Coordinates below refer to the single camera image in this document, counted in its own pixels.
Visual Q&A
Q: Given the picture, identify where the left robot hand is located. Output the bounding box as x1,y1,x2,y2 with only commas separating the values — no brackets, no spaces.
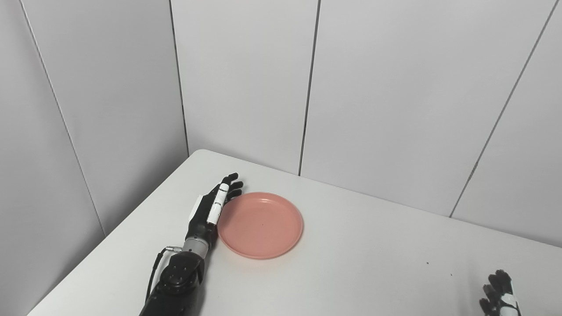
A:
185,172,244,243

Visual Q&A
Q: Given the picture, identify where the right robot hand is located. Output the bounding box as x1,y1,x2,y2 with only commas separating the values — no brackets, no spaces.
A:
479,269,522,316

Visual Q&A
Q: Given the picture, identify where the pink plate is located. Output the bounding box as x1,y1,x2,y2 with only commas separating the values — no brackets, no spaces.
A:
217,192,304,260

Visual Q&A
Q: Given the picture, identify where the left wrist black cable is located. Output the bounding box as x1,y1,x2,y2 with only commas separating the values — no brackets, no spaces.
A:
145,246,182,303

